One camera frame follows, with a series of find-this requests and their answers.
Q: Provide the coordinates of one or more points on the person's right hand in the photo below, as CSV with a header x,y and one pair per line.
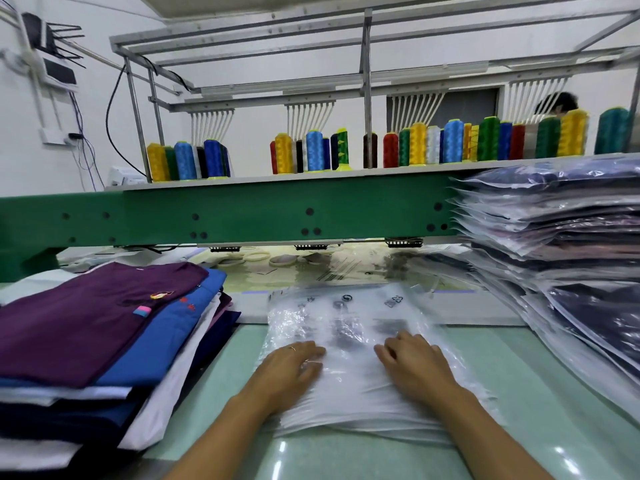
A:
x,y
420,367

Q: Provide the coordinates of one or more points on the person's left hand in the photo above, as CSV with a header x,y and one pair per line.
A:
x,y
285,375

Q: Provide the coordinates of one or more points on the stack of plastic bags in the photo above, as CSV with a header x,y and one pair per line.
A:
x,y
350,320

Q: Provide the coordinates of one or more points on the stack of bagged garments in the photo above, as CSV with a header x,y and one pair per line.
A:
x,y
570,255

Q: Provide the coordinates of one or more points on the person's left forearm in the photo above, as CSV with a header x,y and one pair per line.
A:
x,y
230,445

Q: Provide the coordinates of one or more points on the person's right forearm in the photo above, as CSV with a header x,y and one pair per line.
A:
x,y
490,440

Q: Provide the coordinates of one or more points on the green machine beam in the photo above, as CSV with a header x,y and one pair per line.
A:
x,y
240,210

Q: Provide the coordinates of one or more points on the row of coloured thread spools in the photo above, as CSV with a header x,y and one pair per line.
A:
x,y
440,143

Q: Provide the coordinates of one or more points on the white box device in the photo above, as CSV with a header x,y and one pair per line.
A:
x,y
128,177

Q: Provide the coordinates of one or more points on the grey metal thread rack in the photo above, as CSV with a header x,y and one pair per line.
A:
x,y
367,65

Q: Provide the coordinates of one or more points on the white wall socket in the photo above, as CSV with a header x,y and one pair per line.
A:
x,y
58,137

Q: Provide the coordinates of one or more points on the wall router with antennas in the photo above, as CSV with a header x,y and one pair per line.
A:
x,y
55,70

